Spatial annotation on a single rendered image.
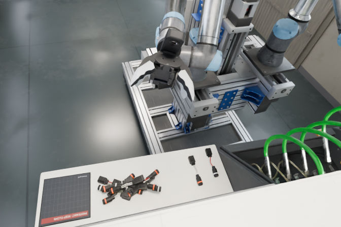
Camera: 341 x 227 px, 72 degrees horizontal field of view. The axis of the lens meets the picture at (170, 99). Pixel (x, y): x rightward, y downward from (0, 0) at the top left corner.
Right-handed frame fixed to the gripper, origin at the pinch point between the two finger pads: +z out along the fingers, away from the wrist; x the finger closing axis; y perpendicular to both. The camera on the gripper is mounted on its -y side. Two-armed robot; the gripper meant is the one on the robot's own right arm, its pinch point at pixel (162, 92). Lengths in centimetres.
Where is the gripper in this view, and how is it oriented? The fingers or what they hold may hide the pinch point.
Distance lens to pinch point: 54.5
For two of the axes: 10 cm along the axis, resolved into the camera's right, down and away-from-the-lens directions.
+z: -1.0, 7.5, -6.5
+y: -2.5, 6.2, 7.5
